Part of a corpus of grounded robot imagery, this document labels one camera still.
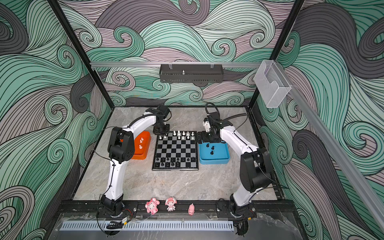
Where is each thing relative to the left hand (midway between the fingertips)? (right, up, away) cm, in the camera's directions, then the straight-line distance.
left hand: (166, 133), depth 98 cm
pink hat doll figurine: (+6, -32, -25) cm, 41 cm away
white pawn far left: (-4, -3, 0) cm, 5 cm away
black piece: (+30, -12, -6) cm, 32 cm away
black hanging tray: (+17, +40, -2) cm, 43 cm away
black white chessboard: (+8, -11, -5) cm, 14 cm away
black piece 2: (+31, -9, -3) cm, 32 cm away
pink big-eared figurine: (-3, -33, -27) cm, 43 cm away
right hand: (+25, -3, -9) cm, 27 cm away
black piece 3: (+28, -8, -1) cm, 29 cm away
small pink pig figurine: (+16, -35, -26) cm, 47 cm away
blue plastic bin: (+31, -12, -5) cm, 34 cm away
